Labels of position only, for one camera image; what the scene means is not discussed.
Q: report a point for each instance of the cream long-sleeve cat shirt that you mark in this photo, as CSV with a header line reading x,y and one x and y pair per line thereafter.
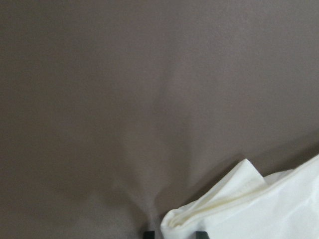
x,y
246,205

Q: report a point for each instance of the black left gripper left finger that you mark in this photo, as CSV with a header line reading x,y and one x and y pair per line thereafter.
x,y
148,235

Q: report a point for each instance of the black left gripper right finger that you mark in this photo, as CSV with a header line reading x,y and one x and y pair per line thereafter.
x,y
201,235

